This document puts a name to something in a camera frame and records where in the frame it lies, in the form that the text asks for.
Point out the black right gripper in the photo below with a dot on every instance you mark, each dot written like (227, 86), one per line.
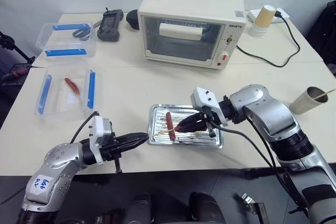
(207, 120)

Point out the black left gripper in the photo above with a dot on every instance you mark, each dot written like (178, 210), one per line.
(111, 147)

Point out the red sausage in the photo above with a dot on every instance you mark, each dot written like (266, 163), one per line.
(72, 85)
(169, 122)

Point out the wooden skewer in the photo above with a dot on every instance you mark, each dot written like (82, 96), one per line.
(160, 134)
(324, 94)

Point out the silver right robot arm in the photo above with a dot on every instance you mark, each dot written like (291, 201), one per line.
(262, 103)

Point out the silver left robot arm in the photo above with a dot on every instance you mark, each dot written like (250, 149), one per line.
(57, 161)

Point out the silver metal baking tray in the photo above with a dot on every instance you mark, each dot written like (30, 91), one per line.
(157, 115)

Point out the brown paper cup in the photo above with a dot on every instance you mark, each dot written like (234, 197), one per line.
(302, 103)

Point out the white paper cup stack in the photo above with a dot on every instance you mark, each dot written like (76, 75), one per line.
(256, 31)

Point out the tan paper cup white rim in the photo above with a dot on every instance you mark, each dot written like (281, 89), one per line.
(263, 16)

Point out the blue container clip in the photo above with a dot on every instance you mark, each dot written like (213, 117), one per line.
(44, 94)
(91, 89)
(71, 26)
(65, 52)

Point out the dark rounded shape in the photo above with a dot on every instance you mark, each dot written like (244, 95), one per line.
(206, 208)

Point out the clear plastic container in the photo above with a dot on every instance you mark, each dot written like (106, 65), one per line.
(60, 98)
(65, 41)

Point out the black handheld controller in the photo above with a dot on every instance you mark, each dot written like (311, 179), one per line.
(109, 24)

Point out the black oval case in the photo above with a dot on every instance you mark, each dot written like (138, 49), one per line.
(132, 19)

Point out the black and red tool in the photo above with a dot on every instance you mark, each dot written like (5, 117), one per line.
(14, 73)

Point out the white power strip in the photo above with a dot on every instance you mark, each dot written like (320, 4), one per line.
(285, 14)

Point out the black tripod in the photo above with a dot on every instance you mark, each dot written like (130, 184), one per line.
(15, 48)

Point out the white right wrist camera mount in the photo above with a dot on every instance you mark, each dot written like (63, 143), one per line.
(207, 102)

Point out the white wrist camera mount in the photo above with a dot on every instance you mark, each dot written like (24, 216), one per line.
(97, 134)
(207, 102)

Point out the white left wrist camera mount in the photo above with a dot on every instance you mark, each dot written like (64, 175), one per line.
(97, 134)

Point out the metal bracket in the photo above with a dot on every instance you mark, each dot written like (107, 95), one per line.
(252, 205)

